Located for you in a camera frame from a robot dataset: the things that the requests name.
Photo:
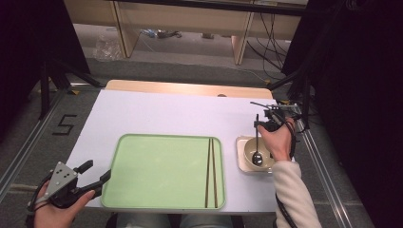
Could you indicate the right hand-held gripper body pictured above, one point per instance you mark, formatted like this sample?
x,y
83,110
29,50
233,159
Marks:
x,y
285,109

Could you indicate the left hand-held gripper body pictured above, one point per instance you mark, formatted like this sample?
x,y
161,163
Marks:
x,y
61,177

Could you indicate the cream round bowl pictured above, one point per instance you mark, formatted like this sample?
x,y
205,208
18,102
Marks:
x,y
248,152

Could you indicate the metal spoon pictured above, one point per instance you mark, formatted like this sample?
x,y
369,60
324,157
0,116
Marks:
x,y
257,158

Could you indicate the cream square plate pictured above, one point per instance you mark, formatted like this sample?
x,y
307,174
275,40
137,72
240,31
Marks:
x,y
239,158

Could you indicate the light green tray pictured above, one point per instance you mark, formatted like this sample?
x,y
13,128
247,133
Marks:
x,y
158,174

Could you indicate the person's right hand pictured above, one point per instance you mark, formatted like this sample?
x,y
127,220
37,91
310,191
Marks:
x,y
280,142

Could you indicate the person's left hand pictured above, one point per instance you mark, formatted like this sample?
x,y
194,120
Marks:
x,y
57,218

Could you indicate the black tripod stand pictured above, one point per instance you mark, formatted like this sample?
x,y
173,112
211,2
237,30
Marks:
x,y
304,91
44,88

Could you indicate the grey round table grommet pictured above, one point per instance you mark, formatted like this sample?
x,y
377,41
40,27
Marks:
x,y
221,95

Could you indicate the person's left leg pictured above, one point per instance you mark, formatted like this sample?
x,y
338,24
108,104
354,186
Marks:
x,y
142,221

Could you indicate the person's leg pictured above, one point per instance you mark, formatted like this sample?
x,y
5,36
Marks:
x,y
209,222
142,221

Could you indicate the black curtain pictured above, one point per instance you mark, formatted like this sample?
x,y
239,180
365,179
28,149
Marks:
x,y
28,38
364,79

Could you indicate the person's right leg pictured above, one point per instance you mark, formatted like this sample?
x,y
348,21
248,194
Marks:
x,y
209,222

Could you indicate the clear plastic bag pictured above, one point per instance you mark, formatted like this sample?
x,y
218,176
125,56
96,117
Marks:
x,y
106,47

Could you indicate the blue and black floor clutter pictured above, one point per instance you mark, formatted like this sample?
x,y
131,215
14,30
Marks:
x,y
163,34

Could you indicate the metal floor rail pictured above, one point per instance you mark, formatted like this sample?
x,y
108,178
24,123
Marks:
x,y
25,152
329,190

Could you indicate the light wooden desk frame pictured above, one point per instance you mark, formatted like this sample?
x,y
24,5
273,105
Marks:
x,y
183,15

